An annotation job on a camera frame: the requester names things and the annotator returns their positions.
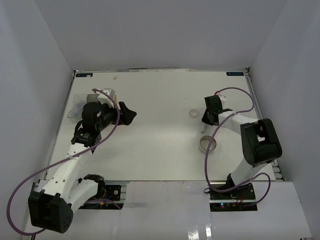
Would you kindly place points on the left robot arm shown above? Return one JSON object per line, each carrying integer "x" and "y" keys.
{"x": 53, "y": 207}

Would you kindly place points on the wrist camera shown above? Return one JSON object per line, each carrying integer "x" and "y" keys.
{"x": 223, "y": 98}
{"x": 105, "y": 96}

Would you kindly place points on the aluminium rail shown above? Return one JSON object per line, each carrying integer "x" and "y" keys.
{"x": 34, "y": 196}
{"x": 278, "y": 177}

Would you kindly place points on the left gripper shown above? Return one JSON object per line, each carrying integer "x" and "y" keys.
{"x": 127, "y": 115}

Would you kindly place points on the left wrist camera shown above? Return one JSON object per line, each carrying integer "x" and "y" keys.
{"x": 105, "y": 96}

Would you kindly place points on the clear tape roll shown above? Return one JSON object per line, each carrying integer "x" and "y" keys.
{"x": 193, "y": 113}

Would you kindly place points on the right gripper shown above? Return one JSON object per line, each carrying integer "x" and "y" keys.
{"x": 204, "y": 118}

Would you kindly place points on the large white tape roll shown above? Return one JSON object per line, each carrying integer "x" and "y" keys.
{"x": 205, "y": 143}

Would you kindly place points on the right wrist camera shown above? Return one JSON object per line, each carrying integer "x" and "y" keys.
{"x": 223, "y": 98}

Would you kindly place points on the left aluminium rail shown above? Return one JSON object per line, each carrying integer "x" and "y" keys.
{"x": 34, "y": 196}

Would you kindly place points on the blue label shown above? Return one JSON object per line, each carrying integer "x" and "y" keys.
{"x": 234, "y": 73}
{"x": 83, "y": 75}

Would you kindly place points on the left blue label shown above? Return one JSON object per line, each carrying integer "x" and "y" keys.
{"x": 83, "y": 75}

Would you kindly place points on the right blue label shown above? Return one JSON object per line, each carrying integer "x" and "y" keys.
{"x": 234, "y": 73}

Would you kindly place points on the right aluminium rail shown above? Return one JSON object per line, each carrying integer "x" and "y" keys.
{"x": 278, "y": 177}

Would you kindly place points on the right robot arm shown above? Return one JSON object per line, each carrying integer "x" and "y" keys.
{"x": 259, "y": 141}

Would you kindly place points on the pin jar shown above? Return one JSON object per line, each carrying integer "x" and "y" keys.
{"x": 79, "y": 104}
{"x": 76, "y": 114}

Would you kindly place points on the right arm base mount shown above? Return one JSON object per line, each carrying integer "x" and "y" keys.
{"x": 242, "y": 199}

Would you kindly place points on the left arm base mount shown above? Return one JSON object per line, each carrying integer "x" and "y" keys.
{"x": 111, "y": 199}

